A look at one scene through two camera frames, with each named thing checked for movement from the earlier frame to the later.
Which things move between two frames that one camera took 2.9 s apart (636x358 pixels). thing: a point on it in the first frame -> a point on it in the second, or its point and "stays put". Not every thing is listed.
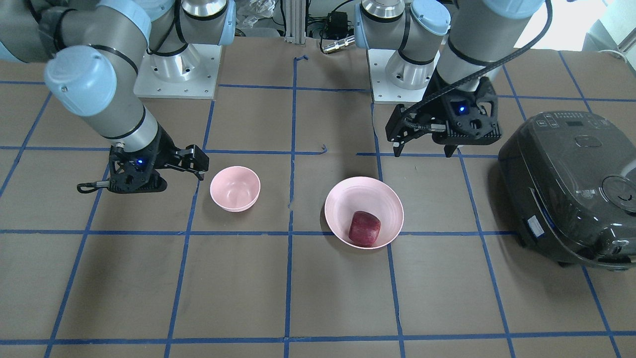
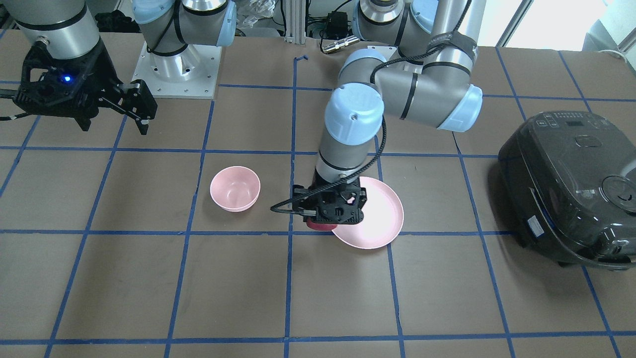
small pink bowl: (235, 189) stays put
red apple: (364, 228) -> (320, 226)
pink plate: (365, 194) stays put
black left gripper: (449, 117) -> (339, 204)
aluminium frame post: (295, 21) stays put
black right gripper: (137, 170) -> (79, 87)
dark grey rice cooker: (570, 179) stays put
